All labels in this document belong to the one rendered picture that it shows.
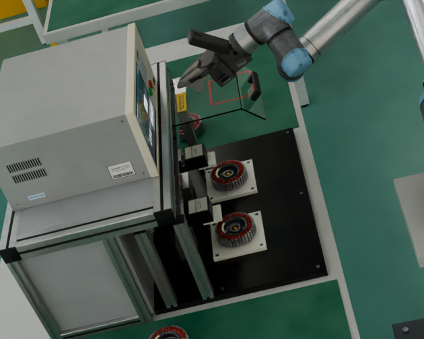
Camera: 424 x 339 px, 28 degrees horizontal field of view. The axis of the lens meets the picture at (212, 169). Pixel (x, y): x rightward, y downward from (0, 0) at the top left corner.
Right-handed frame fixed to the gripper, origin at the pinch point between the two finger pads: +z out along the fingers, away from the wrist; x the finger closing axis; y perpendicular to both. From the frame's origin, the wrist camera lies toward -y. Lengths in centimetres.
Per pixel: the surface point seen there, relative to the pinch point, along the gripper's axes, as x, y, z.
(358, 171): 84, 128, 8
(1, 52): 279, 44, 179
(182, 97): 11.0, 9.8, 7.3
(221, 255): -27.1, 35.9, 18.5
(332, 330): -59, 50, -3
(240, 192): -2.8, 39.4, 11.4
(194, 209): -21.8, 22.0, 15.4
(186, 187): 0.1, 28.8, 23.5
